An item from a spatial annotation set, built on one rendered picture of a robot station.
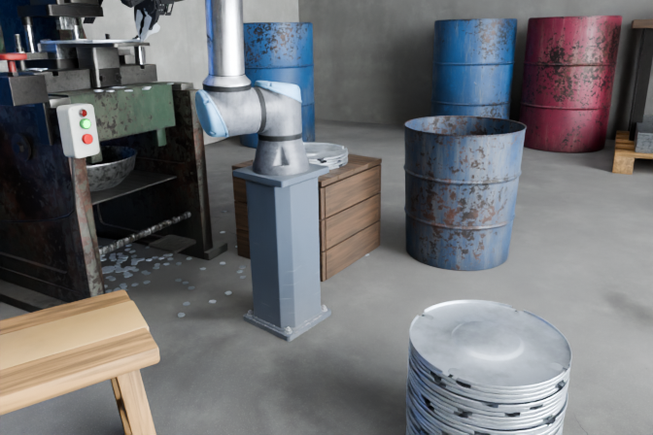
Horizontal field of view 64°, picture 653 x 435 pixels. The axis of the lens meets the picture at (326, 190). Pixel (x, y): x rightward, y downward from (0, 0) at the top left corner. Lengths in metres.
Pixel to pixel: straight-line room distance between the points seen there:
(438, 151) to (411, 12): 3.05
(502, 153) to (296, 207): 0.75
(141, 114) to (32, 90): 0.37
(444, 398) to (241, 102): 0.78
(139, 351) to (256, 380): 0.51
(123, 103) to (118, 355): 1.01
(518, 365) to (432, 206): 0.91
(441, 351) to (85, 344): 0.60
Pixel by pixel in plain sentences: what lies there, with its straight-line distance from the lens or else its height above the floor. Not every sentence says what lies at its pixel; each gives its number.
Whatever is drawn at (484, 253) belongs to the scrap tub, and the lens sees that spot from 1.88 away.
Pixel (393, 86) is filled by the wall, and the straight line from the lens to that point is 4.78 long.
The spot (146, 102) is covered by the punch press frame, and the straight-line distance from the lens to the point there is 1.79.
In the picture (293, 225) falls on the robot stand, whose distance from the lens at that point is 1.36.
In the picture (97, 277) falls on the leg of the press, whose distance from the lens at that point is 1.68.
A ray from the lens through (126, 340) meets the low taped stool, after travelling 0.92.
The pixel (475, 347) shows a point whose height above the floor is 0.24.
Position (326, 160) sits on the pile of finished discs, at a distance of 1.79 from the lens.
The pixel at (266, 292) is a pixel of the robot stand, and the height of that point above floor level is 0.12.
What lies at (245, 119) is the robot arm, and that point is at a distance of 1.28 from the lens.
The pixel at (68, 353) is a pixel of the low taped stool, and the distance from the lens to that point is 0.93.
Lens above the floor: 0.79
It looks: 17 degrees down
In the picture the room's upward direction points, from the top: 1 degrees counter-clockwise
